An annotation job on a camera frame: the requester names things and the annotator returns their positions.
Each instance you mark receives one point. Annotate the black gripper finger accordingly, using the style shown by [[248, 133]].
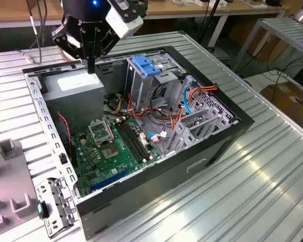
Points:
[[65, 41], [107, 44]]

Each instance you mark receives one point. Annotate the metal disk bay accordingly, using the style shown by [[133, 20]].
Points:
[[181, 136]]

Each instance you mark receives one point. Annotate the blue plastic drive latch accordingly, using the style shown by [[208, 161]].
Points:
[[146, 68]]

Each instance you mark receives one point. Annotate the grey metal drive cage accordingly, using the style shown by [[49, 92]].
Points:
[[141, 88]]

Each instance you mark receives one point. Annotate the grey power supply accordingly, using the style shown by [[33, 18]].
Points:
[[73, 106]]

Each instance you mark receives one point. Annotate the black RAM slot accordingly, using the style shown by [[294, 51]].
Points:
[[133, 141], [140, 141], [129, 141], [137, 141]]

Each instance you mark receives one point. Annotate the white motherboard connector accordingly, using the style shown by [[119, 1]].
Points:
[[144, 140]]

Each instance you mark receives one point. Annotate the black tripod stand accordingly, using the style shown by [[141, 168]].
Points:
[[209, 15]]

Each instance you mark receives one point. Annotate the CPU socket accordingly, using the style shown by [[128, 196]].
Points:
[[109, 152]]

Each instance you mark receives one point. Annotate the green motherboard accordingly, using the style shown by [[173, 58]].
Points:
[[116, 165]]

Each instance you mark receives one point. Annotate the blue expansion slot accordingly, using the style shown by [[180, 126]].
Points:
[[108, 180]]

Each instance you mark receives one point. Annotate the grey parts rack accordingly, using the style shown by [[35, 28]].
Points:
[[12, 176]]

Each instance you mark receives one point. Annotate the brown cardboard box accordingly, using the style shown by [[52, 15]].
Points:
[[262, 43]]

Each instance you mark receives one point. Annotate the black PC case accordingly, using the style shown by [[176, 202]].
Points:
[[141, 201]]

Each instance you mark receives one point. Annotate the black clip with teal tab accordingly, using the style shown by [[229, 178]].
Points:
[[43, 210]]

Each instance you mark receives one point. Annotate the metal slat side table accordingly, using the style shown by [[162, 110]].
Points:
[[280, 27]]

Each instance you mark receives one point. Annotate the cardboard box with white label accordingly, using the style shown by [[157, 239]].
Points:
[[288, 100]]

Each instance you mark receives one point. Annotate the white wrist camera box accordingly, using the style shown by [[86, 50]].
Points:
[[123, 25]]

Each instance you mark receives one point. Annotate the wooden desk with white frame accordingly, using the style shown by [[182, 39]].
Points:
[[166, 10]]

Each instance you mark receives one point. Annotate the metal slot bracket retainer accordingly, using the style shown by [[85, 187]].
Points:
[[61, 199]]

